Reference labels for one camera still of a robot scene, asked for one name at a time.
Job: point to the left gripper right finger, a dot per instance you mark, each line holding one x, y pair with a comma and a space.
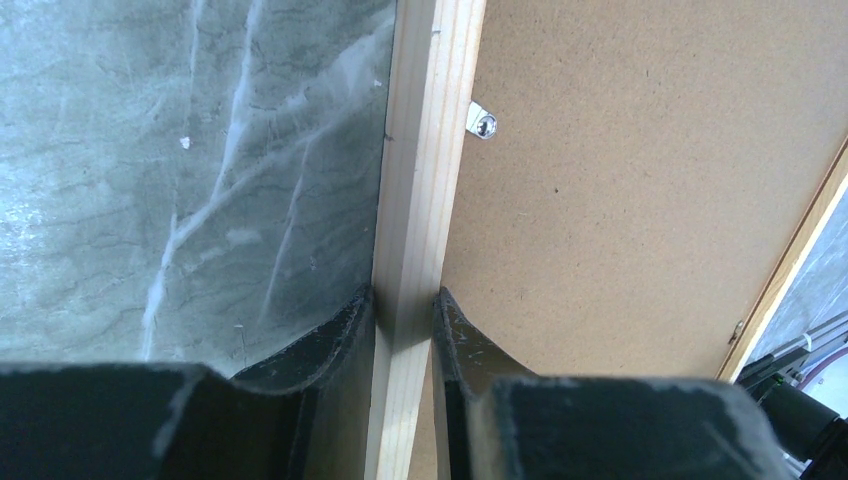
496, 419

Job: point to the brown backing board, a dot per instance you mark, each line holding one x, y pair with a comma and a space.
652, 162

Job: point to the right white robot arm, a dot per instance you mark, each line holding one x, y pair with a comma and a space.
808, 431

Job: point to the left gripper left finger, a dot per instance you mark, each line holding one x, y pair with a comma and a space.
302, 413

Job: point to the wooden picture frame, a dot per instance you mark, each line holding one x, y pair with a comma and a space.
435, 54

